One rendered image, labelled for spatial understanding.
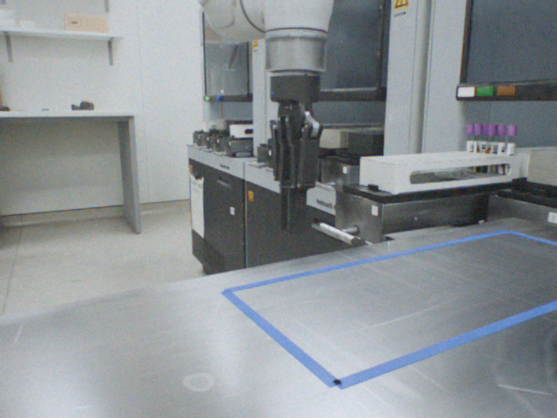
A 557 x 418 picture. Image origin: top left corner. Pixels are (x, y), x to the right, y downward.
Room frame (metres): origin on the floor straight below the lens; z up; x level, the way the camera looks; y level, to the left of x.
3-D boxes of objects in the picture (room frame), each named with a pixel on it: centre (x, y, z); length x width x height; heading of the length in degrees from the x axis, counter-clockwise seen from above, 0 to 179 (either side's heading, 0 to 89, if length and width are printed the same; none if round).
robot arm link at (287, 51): (0.71, -0.03, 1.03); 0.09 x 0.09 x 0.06
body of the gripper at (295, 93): (0.71, -0.03, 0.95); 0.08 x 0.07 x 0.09; 26
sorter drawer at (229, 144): (2.13, -0.07, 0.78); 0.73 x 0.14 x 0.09; 115
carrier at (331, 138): (1.39, -0.16, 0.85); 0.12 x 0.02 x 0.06; 26
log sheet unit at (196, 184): (2.43, 0.44, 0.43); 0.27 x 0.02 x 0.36; 25
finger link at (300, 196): (0.68, -0.04, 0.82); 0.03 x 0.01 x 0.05; 26
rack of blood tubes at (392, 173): (0.85, -0.30, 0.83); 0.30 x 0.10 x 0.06; 115
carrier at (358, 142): (1.26, -0.23, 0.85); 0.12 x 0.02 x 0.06; 26
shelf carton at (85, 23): (3.73, 1.44, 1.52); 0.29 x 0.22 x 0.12; 114
